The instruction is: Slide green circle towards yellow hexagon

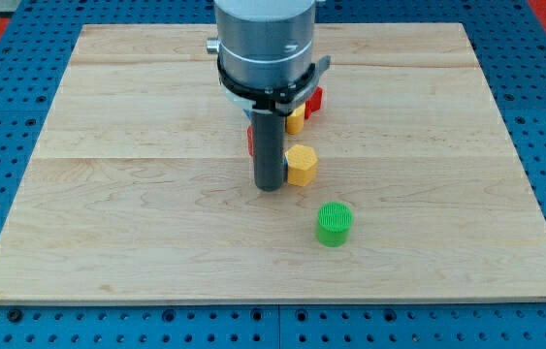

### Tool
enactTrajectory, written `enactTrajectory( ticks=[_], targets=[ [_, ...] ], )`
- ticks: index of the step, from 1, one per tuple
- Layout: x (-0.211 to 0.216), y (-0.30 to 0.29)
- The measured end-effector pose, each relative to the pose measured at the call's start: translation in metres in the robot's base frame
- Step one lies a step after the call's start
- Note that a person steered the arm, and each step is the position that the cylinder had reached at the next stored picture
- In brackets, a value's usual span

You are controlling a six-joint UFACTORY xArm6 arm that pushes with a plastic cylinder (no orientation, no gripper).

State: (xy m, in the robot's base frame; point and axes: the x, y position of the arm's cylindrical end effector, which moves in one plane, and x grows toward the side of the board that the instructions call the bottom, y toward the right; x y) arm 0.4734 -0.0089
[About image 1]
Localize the black tool mounting bracket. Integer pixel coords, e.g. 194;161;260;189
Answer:
216;55;331;116

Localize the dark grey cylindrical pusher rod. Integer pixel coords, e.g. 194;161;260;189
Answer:
251;111;285;191

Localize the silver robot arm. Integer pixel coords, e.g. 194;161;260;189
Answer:
207;0;331;191

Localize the green cylinder block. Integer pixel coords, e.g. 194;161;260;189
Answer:
316;202;353;247

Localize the light wooden board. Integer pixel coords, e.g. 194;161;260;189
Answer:
0;23;546;306

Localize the yellow hexagon block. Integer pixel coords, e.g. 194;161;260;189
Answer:
285;144;318;187

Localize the red block left of rod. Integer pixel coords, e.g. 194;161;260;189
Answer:
246;125;254;157

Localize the yellow block behind rod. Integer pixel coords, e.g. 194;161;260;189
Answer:
285;104;305;135

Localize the red block at back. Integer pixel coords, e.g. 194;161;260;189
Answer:
305;86;323;119

